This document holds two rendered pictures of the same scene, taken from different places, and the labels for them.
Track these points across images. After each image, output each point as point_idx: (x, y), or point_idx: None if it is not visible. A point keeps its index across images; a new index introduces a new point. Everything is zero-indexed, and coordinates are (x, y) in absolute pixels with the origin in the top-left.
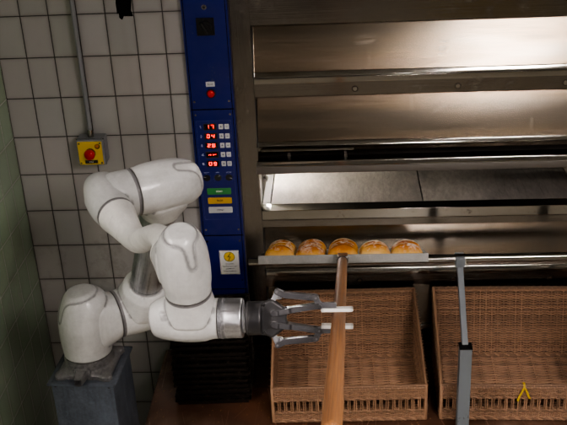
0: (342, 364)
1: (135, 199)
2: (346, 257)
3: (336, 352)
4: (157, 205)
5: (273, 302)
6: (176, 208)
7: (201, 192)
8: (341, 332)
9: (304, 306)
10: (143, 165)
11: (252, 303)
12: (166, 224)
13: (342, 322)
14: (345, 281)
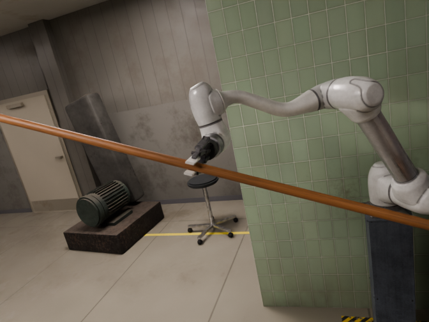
0: (65, 133)
1: (323, 94)
2: None
3: (83, 134)
4: (334, 103)
5: None
6: (347, 110)
7: (363, 104)
8: (129, 147)
9: None
10: (344, 76)
11: None
12: (361, 124)
13: (158, 154)
14: (338, 200)
